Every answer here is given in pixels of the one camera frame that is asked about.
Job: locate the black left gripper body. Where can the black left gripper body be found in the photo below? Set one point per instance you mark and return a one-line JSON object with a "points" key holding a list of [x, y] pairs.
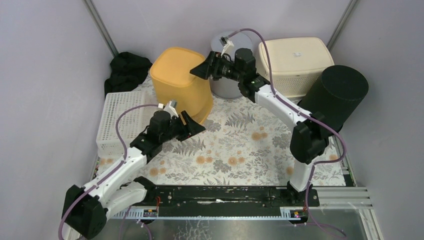
{"points": [[183, 125]]}

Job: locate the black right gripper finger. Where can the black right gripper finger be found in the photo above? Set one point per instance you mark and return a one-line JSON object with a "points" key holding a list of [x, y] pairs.
{"points": [[205, 69], [214, 55]]}

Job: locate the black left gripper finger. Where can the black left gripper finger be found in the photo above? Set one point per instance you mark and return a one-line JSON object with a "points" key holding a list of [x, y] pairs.
{"points": [[184, 133], [192, 124]]}

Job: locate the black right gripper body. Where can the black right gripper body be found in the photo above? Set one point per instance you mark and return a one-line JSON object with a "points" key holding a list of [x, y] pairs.
{"points": [[222, 69]]}

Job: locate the grey bin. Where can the grey bin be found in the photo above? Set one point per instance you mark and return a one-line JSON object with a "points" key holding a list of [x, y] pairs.
{"points": [[226, 88]]}

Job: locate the white perforated plastic basket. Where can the white perforated plastic basket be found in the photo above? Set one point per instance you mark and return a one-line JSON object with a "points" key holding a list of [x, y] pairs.
{"points": [[127, 113]]}

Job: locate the yellow perforated waste bin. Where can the yellow perforated waste bin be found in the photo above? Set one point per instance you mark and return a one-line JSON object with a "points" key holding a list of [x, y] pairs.
{"points": [[172, 80]]}

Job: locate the cream large plastic basket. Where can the cream large plastic basket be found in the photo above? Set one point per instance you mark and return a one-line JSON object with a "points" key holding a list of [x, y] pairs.
{"points": [[294, 63]]}

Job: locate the black bin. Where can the black bin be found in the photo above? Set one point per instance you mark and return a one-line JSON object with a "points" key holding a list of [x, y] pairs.
{"points": [[336, 93]]}

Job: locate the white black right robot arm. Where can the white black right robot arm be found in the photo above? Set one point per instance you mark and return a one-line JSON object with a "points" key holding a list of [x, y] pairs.
{"points": [[308, 138]]}

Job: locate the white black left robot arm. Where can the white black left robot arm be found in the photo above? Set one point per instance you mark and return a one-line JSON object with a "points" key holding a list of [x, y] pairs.
{"points": [[87, 209]]}

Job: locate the floral patterned table mat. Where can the floral patterned table mat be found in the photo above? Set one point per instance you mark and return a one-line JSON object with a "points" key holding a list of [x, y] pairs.
{"points": [[243, 144]]}

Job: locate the black crumpled cloth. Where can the black crumpled cloth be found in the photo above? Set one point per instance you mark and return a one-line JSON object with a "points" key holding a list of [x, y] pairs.
{"points": [[128, 71]]}

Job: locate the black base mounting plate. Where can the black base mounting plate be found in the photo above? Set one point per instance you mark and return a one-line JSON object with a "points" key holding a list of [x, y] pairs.
{"points": [[225, 201]]}

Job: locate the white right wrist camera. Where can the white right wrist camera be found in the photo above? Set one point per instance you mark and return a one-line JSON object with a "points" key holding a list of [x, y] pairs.
{"points": [[227, 45]]}

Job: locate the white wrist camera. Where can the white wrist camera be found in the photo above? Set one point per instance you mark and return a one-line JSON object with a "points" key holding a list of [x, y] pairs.
{"points": [[169, 107], [227, 45]]}

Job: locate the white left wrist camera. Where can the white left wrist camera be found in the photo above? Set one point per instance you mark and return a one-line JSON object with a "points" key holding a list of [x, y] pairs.
{"points": [[169, 107]]}

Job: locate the aluminium frame rails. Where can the aluminium frame rails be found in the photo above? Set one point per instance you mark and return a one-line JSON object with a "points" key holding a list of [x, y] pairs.
{"points": [[331, 197]]}

